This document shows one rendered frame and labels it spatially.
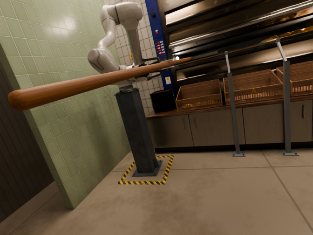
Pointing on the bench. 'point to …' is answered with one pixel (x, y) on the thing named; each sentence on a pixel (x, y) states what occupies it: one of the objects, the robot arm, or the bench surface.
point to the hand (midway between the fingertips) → (166, 64)
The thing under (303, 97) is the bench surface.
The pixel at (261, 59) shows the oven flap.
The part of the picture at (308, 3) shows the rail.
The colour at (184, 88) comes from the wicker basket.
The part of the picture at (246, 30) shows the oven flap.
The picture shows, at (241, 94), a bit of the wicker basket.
